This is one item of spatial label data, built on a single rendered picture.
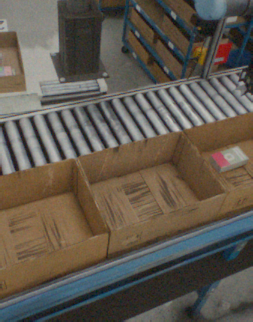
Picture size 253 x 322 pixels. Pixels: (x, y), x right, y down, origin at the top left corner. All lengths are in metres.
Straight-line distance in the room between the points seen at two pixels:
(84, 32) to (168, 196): 0.92
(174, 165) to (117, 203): 0.29
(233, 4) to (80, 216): 0.78
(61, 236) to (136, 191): 0.31
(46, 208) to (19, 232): 0.11
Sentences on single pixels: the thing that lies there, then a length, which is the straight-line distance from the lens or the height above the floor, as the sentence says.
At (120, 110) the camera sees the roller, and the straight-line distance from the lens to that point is 1.85.
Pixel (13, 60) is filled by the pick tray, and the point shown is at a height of 0.76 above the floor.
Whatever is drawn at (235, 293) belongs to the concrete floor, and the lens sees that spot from 2.28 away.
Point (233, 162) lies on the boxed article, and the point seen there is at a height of 0.92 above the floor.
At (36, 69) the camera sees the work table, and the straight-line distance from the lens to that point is 2.08.
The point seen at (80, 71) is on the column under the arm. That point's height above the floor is 0.78.
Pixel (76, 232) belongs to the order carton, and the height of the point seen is 0.89.
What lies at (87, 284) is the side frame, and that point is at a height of 0.91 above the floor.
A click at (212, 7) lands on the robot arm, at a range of 1.10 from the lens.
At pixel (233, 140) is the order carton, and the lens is 1.60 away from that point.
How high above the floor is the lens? 1.97
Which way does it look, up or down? 47 degrees down
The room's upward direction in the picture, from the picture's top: 8 degrees clockwise
